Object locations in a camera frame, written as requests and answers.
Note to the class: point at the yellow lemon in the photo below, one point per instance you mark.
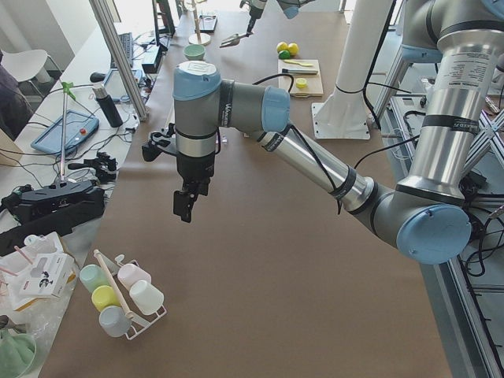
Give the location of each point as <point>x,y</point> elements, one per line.
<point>293,49</point>
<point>281,46</point>

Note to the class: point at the steel muddler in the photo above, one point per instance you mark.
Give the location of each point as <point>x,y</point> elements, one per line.
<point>300,72</point>

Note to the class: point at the white product box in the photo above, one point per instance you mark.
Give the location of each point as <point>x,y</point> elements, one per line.
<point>47,276</point>

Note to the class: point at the black camera case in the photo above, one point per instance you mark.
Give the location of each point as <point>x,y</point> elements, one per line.
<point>58,208</point>

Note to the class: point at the mint green bowl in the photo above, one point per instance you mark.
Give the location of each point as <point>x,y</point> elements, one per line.
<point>194,52</point>

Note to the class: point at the white cup rack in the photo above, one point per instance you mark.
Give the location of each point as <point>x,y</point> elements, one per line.
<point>140,322</point>

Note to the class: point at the green lime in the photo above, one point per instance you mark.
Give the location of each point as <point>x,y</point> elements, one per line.
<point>284,54</point>

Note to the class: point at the white chair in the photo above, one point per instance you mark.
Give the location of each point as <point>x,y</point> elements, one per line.
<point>25,65</point>

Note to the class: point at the black water bottle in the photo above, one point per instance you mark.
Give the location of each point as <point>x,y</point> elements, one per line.
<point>107,105</point>

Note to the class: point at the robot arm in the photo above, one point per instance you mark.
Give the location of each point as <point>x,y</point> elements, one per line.
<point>290,8</point>
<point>422,216</point>

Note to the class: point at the metal ice scoop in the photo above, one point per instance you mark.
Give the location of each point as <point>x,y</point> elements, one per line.
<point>234,39</point>

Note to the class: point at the wooden mug tree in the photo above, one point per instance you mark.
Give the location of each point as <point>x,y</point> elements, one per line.
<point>198,37</point>

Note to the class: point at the pink cup on rack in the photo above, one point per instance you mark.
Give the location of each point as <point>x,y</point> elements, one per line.
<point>129,274</point>

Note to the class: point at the white cup on rack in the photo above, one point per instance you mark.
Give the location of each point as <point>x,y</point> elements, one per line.
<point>146,297</point>

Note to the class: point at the aluminium frame post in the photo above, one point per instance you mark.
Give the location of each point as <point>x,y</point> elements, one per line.
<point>105,21</point>

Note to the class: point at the green cup on rack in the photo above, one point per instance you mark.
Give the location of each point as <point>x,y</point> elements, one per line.
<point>92,277</point>

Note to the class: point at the lemon half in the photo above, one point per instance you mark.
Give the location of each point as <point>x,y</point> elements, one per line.
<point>301,83</point>

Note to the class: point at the bamboo cutting board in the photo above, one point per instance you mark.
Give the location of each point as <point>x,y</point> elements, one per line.
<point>314,87</point>

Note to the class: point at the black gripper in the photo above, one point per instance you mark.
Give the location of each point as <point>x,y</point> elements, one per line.
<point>252,13</point>
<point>195,167</point>

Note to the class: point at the grey-blue cup on rack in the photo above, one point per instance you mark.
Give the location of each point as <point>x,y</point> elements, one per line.
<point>114,322</point>

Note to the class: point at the yellow plastic knife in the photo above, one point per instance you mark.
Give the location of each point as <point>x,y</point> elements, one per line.
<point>300,63</point>

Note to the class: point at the yellow cup on rack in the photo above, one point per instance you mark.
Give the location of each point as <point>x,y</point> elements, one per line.
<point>104,296</point>

